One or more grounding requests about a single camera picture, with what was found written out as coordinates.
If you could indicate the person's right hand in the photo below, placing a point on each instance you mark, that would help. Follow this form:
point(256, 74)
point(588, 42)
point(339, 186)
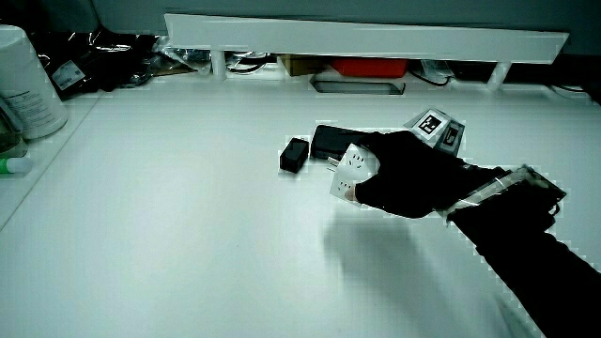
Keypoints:
point(413, 173)

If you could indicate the red box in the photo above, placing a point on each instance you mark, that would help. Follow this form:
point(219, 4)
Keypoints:
point(370, 67)

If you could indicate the clear plastic bag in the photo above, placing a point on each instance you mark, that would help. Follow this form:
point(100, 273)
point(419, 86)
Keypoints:
point(185, 56)

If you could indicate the white cube socket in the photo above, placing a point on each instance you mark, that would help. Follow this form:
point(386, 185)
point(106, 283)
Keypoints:
point(351, 165)

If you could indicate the white cylindrical container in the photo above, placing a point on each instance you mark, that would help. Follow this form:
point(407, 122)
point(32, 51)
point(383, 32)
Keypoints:
point(28, 84)

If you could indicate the flat black rectangular box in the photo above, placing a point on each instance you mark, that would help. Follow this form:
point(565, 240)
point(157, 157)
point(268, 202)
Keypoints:
point(331, 141)

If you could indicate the small black adapter block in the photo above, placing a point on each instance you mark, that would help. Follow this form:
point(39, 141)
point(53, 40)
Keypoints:
point(294, 155)

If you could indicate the person's right forearm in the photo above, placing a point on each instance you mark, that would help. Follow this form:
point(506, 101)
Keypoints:
point(526, 244)

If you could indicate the black plastic bag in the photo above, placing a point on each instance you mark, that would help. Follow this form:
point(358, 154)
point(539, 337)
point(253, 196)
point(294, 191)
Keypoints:
point(98, 61)

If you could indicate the white desk shelf riser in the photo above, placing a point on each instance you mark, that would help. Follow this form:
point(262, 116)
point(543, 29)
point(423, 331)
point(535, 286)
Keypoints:
point(357, 40)

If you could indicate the brown cardboard box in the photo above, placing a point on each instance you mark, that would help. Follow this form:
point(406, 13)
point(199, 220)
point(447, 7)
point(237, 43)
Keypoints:
point(300, 65)

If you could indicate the green and white tube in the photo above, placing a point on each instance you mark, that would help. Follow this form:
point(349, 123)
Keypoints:
point(16, 165)

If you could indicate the clear glass bottle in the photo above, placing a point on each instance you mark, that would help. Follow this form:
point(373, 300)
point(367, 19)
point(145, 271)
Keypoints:
point(9, 136)

